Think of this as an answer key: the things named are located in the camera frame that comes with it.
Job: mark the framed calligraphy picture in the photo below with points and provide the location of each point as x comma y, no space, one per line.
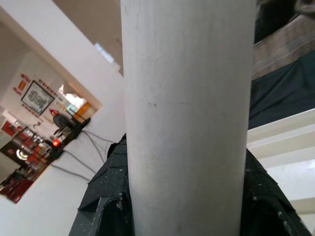
38,97

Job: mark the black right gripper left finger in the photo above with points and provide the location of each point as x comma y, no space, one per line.
108,186

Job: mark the red paper wall ornament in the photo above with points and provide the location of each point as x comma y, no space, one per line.
24,78

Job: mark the white plastic table leg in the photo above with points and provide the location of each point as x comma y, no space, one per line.
187,98

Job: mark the orange wooden cabinet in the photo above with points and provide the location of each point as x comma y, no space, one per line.
85,111

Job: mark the white plastic table top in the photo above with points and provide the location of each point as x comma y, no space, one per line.
283,147

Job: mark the black table fan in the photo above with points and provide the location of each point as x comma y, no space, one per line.
61,122

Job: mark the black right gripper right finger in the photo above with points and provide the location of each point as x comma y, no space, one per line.
263,196

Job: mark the black device with red light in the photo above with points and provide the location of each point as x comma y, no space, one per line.
57,148

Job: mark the red display shelf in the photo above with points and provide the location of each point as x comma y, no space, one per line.
14,186

